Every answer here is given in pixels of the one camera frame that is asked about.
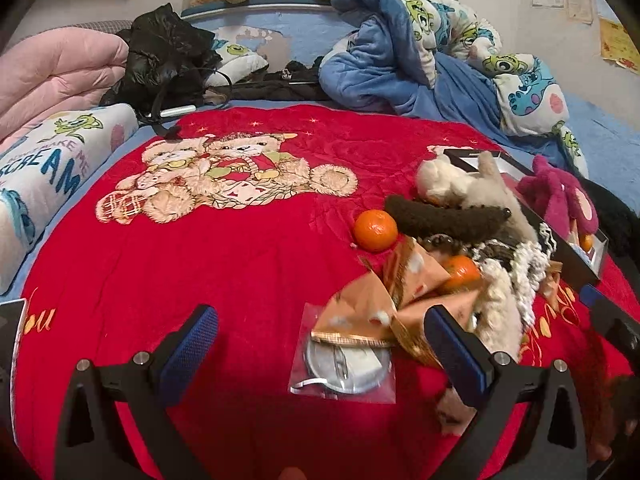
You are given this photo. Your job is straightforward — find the small cartoon print pillow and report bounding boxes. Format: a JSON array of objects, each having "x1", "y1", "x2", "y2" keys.
[{"x1": 205, "y1": 27, "x2": 271, "y2": 89}]

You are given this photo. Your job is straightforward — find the black knit garment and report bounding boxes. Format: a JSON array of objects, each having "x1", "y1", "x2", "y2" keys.
[{"x1": 580, "y1": 177, "x2": 640, "y2": 262}]

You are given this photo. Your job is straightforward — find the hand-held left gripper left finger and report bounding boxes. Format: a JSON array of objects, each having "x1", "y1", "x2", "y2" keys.
[{"x1": 52, "y1": 304, "x2": 221, "y2": 480}]

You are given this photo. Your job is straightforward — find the blue bed sheet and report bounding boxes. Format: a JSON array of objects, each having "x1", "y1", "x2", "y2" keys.
[{"x1": 10, "y1": 7, "x2": 640, "y2": 301}]

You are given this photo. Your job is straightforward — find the large cartoon print pillow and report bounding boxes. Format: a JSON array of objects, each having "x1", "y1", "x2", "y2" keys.
[{"x1": 0, "y1": 102, "x2": 141, "y2": 296}]

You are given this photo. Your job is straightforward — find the magenta plush toy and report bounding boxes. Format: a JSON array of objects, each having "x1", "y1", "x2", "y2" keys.
[{"x1": 515, "y1": 155, "x2": 600, "y2": 235}]

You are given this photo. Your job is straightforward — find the grey bed rail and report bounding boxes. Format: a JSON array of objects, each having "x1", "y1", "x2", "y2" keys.
[{"x1": 180, "y1": 2, "x2": 337, "y2": 19}]

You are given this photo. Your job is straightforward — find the black plastic bag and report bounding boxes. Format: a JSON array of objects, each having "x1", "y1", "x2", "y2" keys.
[{"x1": 100, "y1": 2, "x2": 222, "y2": 111}]

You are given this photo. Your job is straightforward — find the dark clothing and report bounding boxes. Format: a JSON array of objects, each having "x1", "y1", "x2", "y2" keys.
[{"x1": 205, "y1": 60, "x2": 332, "y2": 104}]

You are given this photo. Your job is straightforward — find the tall pale wall certificate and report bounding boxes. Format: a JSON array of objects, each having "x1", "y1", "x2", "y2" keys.
[{"x1": 566, "y1": 0, "x2": 595, "y2": 25}]

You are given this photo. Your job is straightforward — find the black shallow box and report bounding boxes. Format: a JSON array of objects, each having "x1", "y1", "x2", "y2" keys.
[{"x1": 445, "y1": 147, "x2": 609, "y2": 292}]

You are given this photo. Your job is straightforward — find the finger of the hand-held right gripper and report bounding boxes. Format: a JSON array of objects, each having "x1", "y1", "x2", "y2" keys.
[{"x1": 580, "y1": 284, "x2": 640, "y2": 361}]

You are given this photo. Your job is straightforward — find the pink quilt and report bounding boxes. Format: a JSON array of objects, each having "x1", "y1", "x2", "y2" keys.
[{"x1": 0, "y1": 27, "x2": 132, "y2": 147}]

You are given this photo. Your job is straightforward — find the blue cartoon print quilt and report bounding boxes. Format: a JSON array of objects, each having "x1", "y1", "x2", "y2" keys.
[{"x1": 317, "y1": 0, "x2": 591, "y2": 177}]

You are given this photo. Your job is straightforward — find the beige plush toy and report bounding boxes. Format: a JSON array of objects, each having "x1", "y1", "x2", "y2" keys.
[{"x1": 416, "y1": 151, "x2": 524, "y2": 234}]

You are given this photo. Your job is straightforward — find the large orange wall poster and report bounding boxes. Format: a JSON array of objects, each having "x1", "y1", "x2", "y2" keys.
[{"x1": 598, "y1": 17, "x2": 640, "y2": 74}]

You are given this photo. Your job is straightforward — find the red teddy bear print blanket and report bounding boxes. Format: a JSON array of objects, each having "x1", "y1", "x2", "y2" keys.
[{"x1": 20, "y1": 102, "x2": 640, "y2": 480}]

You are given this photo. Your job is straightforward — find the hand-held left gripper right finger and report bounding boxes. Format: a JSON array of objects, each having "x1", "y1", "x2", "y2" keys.
[{"x1": 424, "y1": 304, "x2": 588, "y2": 480}]

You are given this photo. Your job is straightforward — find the clear bag with round mirror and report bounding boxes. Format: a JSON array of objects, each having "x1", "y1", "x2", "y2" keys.
[{"x1": 289, "y1": 304, "x2": 397, "y2": 405}]

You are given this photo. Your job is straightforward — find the black smartphone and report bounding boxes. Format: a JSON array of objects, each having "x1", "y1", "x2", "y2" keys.
[{"x1": 0, "y1": 299, "x2": 27, "y2": 401}]

